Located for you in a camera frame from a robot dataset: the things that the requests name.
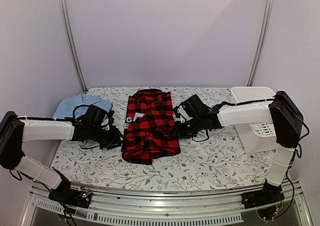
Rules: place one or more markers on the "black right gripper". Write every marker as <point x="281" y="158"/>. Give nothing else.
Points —
<point x="179" y="133"/>

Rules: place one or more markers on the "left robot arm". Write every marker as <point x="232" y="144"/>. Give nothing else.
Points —
<point x="96" y="124"/>

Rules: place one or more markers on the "aluminium frame post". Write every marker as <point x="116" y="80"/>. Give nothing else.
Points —
<point x="71" y="44"/>
<point x="261" y="41"/>

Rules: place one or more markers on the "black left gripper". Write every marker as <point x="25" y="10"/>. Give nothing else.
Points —
<point x="115" y="139"/>

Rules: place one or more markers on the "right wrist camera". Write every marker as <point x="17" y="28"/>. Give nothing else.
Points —
<point x="179" y="113"/>

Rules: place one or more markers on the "left aluminium frame post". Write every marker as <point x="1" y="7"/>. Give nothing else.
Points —
<point x="71" y="44"/>

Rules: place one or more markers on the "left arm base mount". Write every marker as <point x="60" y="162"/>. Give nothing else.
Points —
<point x="72" y="194"/>

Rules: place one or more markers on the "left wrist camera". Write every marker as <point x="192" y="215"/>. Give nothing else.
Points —
<point x="110" y="117"/>

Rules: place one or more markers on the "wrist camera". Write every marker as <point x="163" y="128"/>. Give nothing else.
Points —
<point x="179" y="113"/>
<point x="110" y="117"/>

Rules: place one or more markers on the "light blue folded shirt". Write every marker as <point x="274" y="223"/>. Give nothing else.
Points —
<point x="80" y="102"/>

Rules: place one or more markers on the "floral patterned table mat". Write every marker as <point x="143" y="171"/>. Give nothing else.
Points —
<point x="214" y="160"/>

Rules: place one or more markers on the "right aluminium frame post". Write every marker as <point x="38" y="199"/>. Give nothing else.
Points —
<point x="261" y="41"/>

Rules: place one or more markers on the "aluminium front rail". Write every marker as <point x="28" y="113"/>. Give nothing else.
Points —
<point x="120" y="207"/>

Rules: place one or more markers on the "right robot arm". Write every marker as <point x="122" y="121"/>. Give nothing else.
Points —
<point x="262" y="120"/>

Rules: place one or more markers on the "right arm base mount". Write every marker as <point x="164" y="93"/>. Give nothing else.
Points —
<point x="269" y="194"/>

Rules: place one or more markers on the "white plastic basket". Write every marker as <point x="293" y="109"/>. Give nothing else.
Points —
<point x="257" y="137"/>

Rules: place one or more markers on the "red black plaid shirt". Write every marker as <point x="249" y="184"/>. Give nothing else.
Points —
<point x="149" y="124"/>

